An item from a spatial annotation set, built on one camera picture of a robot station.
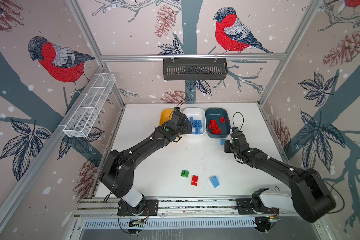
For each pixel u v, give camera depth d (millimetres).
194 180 814
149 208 732
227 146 810
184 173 835
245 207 728
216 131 1016
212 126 1024
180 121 661
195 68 1063
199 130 1016
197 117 1113
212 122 1033
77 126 685
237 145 684
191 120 1091
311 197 412
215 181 809
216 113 1109
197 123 1067
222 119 1084
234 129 809
